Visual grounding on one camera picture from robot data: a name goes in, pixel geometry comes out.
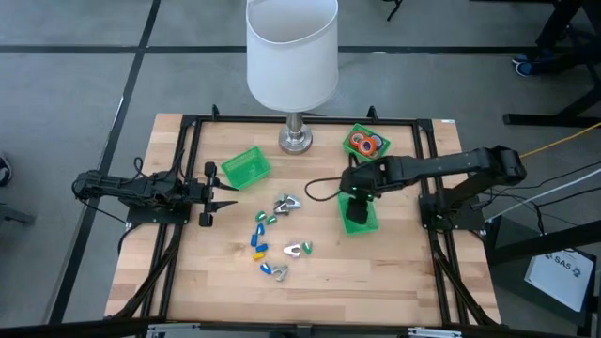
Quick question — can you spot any black table frame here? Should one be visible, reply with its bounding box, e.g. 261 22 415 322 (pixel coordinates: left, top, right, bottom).
103 103 502 330

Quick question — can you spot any person's shoe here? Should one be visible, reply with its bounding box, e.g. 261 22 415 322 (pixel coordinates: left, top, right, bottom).
0 152 14 187

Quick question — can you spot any camera mount bar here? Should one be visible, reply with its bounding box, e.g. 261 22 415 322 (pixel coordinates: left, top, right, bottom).
145 322 464 338

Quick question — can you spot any yellow cable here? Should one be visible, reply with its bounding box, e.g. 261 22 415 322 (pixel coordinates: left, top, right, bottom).
519 122 601 159

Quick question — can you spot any black cable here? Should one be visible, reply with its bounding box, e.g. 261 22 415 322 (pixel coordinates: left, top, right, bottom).
303 177 347 203

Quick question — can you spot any green plastic basket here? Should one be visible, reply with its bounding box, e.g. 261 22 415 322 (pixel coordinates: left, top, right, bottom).
336 190 380 236
220 146 272 191
341 122 392 163

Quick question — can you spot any silver table lamp white shade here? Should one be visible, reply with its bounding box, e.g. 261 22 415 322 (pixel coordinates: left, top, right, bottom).
245 0 340 156

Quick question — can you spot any white printed sign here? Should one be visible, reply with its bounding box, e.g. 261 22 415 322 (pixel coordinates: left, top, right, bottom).
523 248 597 314

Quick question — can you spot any black desk frame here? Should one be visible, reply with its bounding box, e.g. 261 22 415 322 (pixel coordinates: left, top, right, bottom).
502 46 601 129

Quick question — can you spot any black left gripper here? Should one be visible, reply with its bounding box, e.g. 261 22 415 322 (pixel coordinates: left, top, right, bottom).
192 161 240 229

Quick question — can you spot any person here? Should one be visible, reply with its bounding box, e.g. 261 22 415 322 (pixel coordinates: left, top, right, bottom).
511 0 601 79

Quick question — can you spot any black stand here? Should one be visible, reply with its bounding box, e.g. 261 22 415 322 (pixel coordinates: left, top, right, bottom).
483 218 601 330

